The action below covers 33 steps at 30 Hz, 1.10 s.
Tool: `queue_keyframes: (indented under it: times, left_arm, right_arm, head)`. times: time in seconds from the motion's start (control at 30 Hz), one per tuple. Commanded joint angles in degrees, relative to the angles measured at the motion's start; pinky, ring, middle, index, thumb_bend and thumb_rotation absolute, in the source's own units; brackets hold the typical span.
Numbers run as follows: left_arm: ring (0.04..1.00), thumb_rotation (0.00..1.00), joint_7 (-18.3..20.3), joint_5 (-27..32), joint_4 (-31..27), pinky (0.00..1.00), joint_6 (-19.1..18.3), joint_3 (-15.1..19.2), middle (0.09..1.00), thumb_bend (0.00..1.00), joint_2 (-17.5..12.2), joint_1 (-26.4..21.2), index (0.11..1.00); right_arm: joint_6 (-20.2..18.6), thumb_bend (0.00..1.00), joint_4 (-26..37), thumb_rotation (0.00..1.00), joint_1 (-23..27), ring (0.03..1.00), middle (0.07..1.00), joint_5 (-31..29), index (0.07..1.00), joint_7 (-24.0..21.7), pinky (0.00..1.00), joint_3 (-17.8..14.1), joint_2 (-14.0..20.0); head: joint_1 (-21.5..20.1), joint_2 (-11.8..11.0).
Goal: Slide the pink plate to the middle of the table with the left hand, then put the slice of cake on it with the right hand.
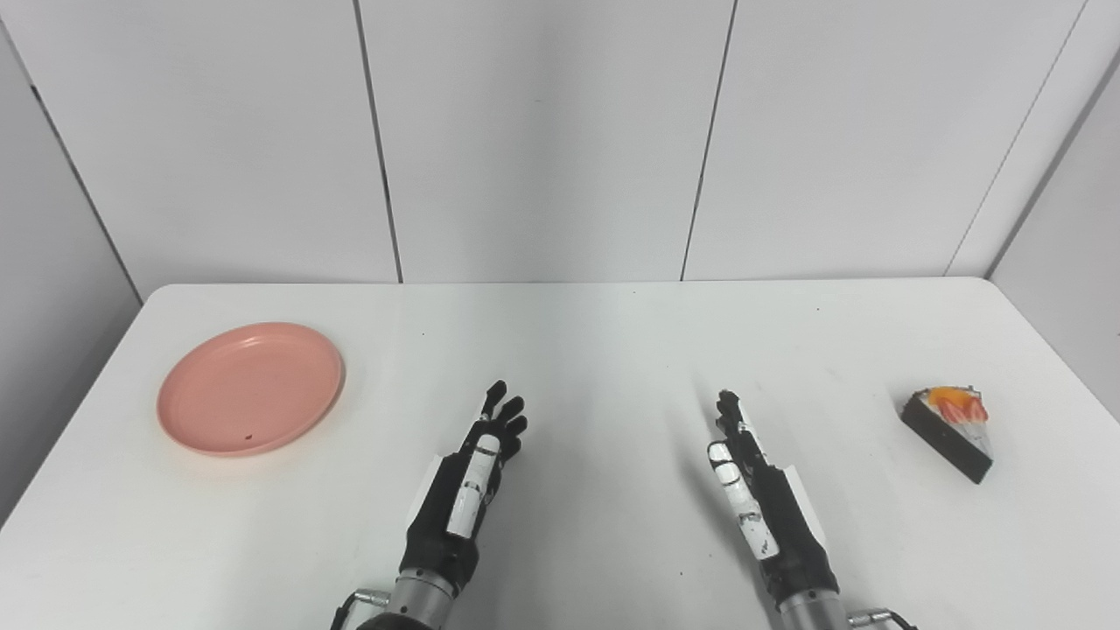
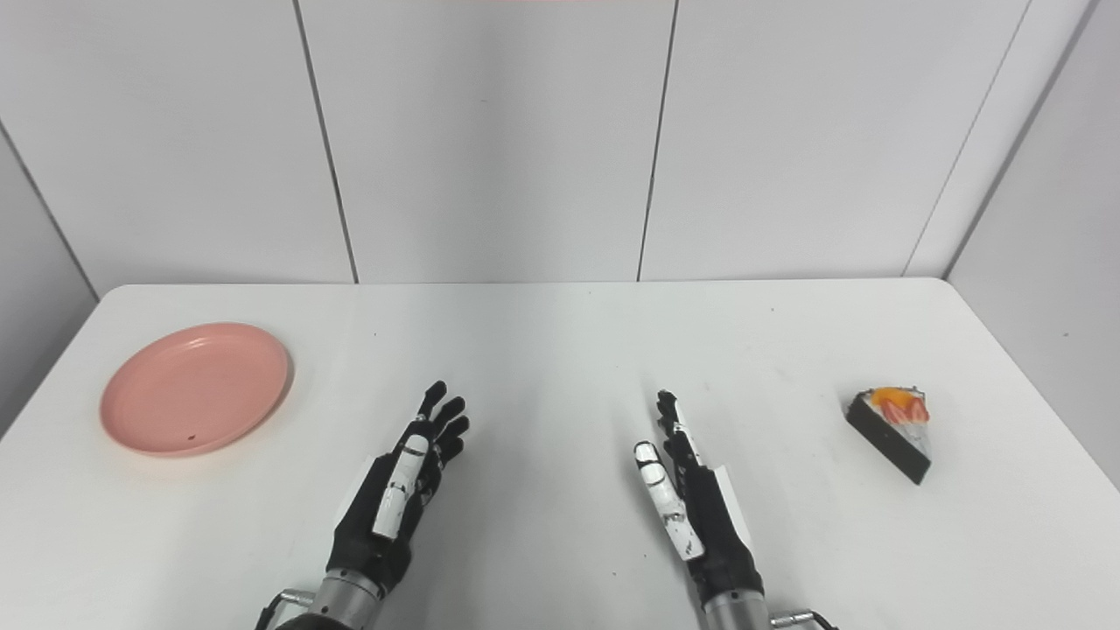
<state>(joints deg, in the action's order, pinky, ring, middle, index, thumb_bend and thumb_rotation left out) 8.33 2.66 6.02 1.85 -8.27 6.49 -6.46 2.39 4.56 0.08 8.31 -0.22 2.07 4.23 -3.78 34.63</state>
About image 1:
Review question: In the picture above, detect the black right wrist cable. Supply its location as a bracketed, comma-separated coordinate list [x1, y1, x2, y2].
[847, 608, 918, 630]

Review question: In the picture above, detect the pink round plate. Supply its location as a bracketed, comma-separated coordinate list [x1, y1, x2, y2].
[157, 322, 346, 458]

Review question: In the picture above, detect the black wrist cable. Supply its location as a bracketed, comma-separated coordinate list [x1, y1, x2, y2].
[331, 590, 390, 630]
[847, 608, 918, 630]

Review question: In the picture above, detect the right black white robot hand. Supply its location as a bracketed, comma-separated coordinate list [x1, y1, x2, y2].
[707, 389, 839, 605]

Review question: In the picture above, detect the chocolate cake slice with fruit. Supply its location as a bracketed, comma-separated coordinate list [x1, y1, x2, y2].
[900, 385, 996, 485]

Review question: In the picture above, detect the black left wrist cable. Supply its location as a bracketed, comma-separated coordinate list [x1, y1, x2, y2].
[331, 590, 390, 630]

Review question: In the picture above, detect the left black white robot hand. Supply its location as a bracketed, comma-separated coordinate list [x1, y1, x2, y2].
[401, 380, 529, 589]

